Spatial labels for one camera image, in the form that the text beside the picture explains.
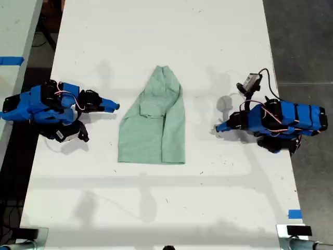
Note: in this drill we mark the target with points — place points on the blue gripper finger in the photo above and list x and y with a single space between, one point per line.
108 109
109 102
226 129
227 123

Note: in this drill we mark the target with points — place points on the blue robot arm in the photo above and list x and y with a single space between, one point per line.
299 117
39 102

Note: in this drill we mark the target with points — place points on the pale green T-shirt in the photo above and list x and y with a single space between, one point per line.
151 125

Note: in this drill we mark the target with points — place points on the long blue tape strip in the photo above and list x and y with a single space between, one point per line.
11 60

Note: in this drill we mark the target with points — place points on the white side table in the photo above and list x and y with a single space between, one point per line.
15 39

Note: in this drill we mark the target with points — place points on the short blue tape piece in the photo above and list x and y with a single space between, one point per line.
295 214

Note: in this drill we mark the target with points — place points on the small black box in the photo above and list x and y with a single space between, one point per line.
299 230
28 233

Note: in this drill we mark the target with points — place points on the camera black stalk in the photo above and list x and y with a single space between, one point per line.
248 100
83 132

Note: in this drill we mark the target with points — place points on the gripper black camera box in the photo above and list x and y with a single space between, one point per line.
250 82
62 134

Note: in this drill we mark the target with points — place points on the metal corner bracket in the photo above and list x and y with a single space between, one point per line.
43 237
282 234

